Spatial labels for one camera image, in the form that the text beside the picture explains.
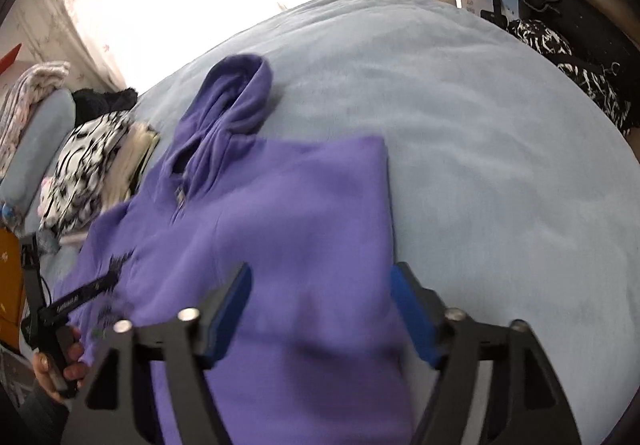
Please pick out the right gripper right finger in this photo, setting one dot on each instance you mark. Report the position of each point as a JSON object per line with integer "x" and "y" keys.
{"x": 423, "y": 314}

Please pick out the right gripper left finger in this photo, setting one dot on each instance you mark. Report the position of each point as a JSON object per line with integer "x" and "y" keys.
{"x": 221, "y": 314}

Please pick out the purple hoodie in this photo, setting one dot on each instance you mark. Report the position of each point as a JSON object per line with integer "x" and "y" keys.
{"x": 315, "y": 359}

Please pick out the black white clothes pile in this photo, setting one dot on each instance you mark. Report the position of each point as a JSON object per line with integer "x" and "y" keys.
{"x": 596, "y": 81}

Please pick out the left hand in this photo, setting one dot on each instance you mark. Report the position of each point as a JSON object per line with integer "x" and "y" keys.
{"x": 75, "y": 372}

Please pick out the black white patterned folded garment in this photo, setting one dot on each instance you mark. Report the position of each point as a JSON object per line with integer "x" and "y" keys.
{"x": 72, "y": 198}

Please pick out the light blue bed blanket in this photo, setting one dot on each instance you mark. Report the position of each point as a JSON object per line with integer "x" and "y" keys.
{"x": 511, "y": 193}

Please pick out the grey blue pillow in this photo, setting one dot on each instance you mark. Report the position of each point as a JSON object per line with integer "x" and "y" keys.
{"x": 53, "y": 120}

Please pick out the beige folded garment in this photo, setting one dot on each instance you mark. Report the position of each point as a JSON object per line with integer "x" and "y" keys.
{"x": 123, "y": 178}

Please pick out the black knitted garment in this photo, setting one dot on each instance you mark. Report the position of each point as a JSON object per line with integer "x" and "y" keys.
{"x": 90, "y": 104}

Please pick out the pink white patterned blanket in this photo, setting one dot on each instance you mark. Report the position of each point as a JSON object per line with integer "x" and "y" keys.
{"x": 34, "y": 85}

